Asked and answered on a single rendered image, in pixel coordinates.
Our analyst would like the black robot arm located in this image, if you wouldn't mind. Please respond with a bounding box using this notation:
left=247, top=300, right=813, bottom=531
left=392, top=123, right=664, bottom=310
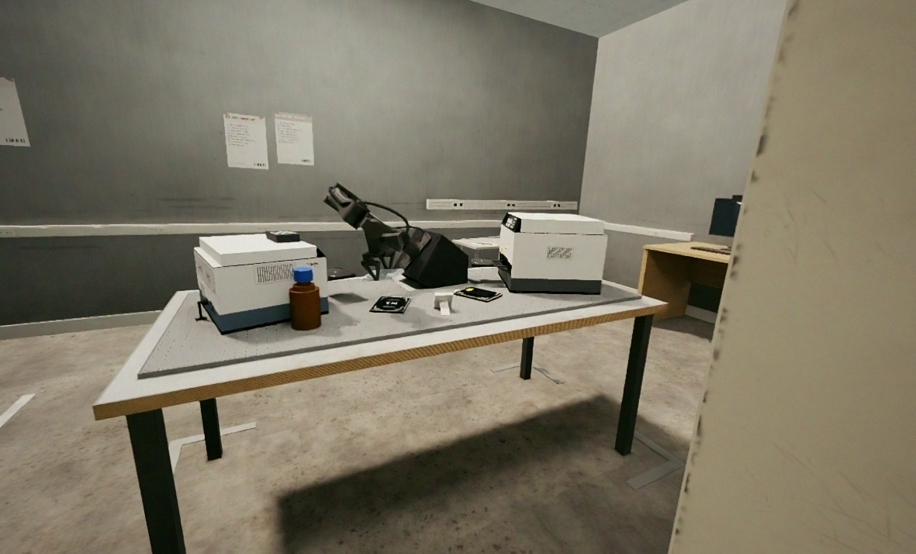
left=323, top=182, right=432, bottom=271

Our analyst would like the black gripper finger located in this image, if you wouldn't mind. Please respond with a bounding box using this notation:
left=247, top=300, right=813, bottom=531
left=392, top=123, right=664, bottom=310
left=379, top=252, right=396, bottom=269
left=361, top=261, right=381, bottom=281

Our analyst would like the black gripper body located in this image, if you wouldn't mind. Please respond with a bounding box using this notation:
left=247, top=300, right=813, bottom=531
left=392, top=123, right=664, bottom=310
left=361, top=237, right=395, bottom=263

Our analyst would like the brown bottle with blue cap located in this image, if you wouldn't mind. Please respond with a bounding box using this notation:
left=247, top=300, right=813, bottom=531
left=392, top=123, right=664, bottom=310
left=289, top=267, right=321, bottom=331

